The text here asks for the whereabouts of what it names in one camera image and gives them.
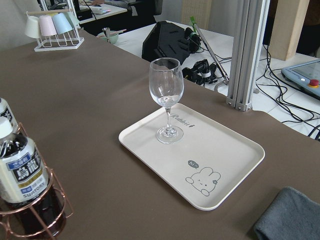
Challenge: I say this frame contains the light blue cup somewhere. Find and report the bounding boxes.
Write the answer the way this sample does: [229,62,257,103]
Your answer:
[52,13,73,34]

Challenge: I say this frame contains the blue teach pendant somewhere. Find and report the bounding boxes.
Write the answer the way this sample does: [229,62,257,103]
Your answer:
[281,59,320,100]

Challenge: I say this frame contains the copper wire bottle basket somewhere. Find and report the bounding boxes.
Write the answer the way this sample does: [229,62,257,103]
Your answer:
[0,121,74,240]

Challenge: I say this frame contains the aluminium frame post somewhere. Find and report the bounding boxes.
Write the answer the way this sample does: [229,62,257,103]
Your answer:
[226,0,270,112]

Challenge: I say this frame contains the pink cup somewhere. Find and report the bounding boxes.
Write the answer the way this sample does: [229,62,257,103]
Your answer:
[39,15,57,37]

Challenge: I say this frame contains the black equipment case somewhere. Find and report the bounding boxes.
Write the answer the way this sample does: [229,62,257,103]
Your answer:
[141,21,201,64]

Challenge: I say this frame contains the steel jigger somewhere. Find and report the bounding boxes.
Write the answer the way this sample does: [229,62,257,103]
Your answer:
[102,27,111,43]

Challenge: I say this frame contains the tea bottle side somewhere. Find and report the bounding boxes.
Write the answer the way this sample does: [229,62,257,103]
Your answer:
[0,117,68,238]

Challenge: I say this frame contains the grey folded cloth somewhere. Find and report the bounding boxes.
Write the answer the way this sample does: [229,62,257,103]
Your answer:
[253,186,320,240]

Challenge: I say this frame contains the cream rabbit tray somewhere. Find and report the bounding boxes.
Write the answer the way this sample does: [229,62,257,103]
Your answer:
[118,103,265,211]

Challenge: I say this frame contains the tea bottle rear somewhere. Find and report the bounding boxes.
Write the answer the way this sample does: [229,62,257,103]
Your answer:
[0,97,19,132]

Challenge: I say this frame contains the mint green bowl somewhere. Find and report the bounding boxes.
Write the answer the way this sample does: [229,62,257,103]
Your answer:
[96,32,119,45]

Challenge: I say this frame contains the white cup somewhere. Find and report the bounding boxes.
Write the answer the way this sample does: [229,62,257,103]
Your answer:
[24,16,41,39]

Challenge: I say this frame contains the mint green cup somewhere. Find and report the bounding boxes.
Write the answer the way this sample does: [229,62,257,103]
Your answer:
[65,11,80,28]

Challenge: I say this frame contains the clear wine glass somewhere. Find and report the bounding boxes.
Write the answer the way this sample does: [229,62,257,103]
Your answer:
[149,57,184,144]

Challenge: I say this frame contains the white cup rack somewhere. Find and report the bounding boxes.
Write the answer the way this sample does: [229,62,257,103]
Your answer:
[25,8,84,52]

